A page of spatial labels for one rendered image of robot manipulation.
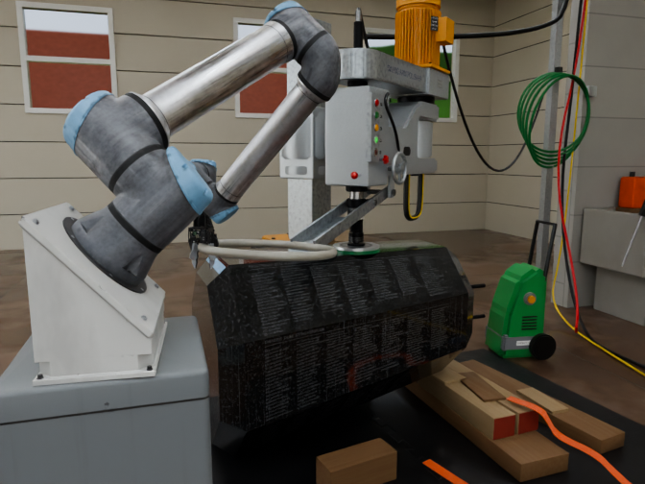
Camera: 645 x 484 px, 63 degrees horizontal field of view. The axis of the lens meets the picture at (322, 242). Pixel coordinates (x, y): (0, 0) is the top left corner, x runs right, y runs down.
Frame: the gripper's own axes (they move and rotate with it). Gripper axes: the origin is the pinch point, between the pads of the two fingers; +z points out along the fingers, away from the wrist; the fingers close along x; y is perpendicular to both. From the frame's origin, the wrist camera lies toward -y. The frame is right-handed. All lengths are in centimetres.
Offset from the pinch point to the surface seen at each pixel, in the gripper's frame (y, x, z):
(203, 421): 82, 24, 19
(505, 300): -154, 153, 39
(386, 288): -41, 68, 13
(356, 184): -45, 54, -30
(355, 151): -45, 53, -45
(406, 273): -51, 78, 8
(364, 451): -13, 61, 73
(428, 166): -105, 92, -42
